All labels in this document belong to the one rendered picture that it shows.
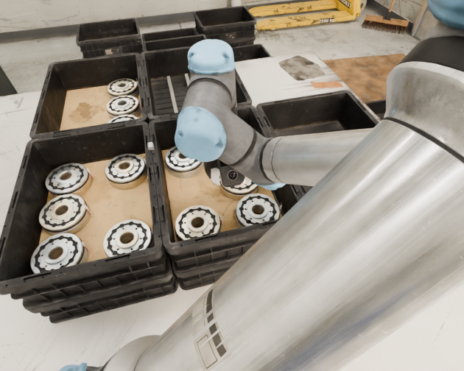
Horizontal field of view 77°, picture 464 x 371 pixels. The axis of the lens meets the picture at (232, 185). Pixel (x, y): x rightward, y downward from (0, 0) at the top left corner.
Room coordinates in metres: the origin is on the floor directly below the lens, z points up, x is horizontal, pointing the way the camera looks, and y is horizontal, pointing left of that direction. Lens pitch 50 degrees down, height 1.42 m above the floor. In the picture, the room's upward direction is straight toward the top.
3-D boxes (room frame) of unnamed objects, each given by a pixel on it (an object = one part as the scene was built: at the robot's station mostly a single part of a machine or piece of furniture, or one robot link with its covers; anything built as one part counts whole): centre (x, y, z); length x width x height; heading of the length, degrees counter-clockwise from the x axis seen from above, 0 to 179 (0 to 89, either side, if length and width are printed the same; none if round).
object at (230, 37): (2.26, 0.06, 0.37); 0.40 x 0.30 x 0.45; 106
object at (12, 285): (0.40, 0.32, 0.92); 0.40 x 0.30 x 0.02; 15
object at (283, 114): (0.55, -0.26, 0.87); 0.40 x 0.30 x 0.11; 15
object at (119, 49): (2.04, 0.83, 0.37); 0.40 x 0.30 x 0.45; 106
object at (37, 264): (0.28, 0.37, 0.86); 0.10 x 0.10 x 0.01
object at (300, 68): (1.34, -0.33, 0.71); 0.22 x 0.19 x 0.01; 16
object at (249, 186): (0.49, -0.02, 0.86); 0.10 x 0.10 x 0.01
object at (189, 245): (0.48, 0.03, 0.92); 0.40 x 0.30 x 0.02; 15
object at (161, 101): (0.86, 0.13, 0.87); 0.40 x 0.30 x 0.11; 15
